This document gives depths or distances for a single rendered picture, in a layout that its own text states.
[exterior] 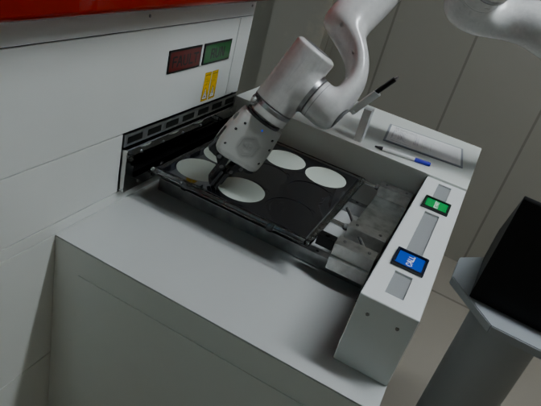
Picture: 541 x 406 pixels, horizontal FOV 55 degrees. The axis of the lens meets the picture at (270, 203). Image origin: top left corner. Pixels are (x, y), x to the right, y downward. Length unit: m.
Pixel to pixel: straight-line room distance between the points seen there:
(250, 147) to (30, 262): 0.44
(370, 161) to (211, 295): 0.58
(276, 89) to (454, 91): 1.87
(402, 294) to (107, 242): 0.53
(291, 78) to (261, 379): 0.52
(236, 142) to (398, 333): 0.46
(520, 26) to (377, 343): 0.72
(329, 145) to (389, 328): 0.63
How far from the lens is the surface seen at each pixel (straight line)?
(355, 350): 0.86
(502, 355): 1.27
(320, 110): 0.96
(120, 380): 1.11
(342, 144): 1.32
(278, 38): 2.84
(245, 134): 1.00
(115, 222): 1.06
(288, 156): 1.29
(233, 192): 1.07
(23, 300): 1.06
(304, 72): 0.96
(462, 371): 1.33
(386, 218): 1.20
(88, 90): 0.93
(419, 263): 0.92
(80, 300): 1.05
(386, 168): 1.30
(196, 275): 0.96
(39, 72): 0.85
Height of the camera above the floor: 1.42
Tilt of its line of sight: 29 degrees down
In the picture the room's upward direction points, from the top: 16 degrees clockwise
